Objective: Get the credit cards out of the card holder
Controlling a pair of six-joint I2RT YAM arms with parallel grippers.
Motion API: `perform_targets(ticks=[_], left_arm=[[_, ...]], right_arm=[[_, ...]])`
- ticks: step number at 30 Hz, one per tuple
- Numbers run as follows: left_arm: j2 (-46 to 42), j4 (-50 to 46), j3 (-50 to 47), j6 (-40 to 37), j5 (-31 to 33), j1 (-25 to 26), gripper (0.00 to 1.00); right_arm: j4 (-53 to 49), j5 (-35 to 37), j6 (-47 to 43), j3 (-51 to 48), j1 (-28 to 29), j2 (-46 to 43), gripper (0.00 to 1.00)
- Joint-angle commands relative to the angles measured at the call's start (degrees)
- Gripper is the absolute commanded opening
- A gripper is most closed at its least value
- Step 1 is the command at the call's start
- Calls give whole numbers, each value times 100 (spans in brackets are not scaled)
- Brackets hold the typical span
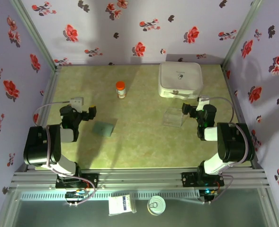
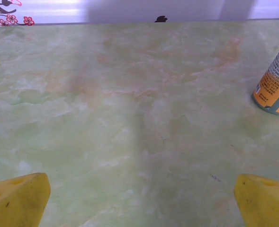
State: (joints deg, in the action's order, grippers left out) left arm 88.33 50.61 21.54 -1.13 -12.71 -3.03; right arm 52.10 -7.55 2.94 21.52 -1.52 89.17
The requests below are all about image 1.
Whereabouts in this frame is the clear acrylic box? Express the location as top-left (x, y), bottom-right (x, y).
top-left (162, 107), bottom-right (189, 129)

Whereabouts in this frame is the white zipper pouch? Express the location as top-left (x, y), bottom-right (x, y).
top-left (157, 61), bottom-right (204, 100)

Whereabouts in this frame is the orange-capped pill bottle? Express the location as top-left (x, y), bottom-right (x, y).
top-left (115, 81), bottom-right (127, 99)

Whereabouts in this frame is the white paper packet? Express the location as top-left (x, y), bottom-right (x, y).
top-left (108, 194), bottom-right (137, 216)

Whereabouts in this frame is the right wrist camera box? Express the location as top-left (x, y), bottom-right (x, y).
top-left (197, 95), bottom-right (211, 111)

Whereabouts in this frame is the left arm grey cable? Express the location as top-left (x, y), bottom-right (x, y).
top-left (32, 100), bottom-right (98, 207)

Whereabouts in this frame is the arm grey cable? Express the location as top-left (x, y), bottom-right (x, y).
top-left (32, 100), bottom-right (98, 207)
top-left (199, 96), bottom-right (249, 205)

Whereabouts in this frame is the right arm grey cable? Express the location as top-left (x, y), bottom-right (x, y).
top-left (199, 96), bottom-right (249, 205)

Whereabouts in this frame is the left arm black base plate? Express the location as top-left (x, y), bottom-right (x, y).
top-left (55, 172), bottom-right (100, 190)

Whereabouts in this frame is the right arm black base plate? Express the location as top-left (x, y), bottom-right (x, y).
top-left (181, 172), bottom-right (225, 188)

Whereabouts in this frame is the aluminium frame rail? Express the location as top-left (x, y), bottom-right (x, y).
top-left (9, 167), bottom-right (270, 190)

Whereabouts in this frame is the slotted grey cable duct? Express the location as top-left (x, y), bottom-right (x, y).
top-left (19, 191), bottom-right (201, 202)

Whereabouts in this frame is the aluminium corner post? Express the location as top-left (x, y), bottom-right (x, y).
top-left (9, 0), bottom-right (62, 71)
top-left (220, 0), bottom-right (265, 70)

